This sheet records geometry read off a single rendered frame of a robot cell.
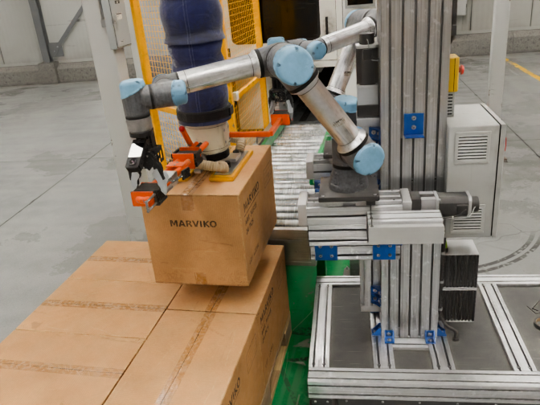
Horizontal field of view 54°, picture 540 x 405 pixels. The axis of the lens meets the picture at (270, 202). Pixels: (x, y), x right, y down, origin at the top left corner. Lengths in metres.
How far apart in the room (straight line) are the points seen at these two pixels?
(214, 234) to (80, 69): 10.66
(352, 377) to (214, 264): 0.76
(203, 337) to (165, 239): 0.41
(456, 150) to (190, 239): 1.08
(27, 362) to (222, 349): 0.74
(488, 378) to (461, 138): 0.99
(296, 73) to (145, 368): 1.17
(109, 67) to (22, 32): 9.67
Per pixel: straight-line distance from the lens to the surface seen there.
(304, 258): 2.79
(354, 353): 2.53
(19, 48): 13.31
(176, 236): 2.14
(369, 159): 1.84
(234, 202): 1.99
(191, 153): 1.99
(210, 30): 2.10
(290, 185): 3.46
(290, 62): 1.67
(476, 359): 2.57
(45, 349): 2.33
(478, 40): 11.48
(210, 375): 1.97
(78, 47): 12.66
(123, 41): 3.55
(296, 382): 2.72
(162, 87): 1.65
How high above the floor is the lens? 1.81
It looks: 23 degrees down
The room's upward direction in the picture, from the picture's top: 5 degrees counter-clockwise
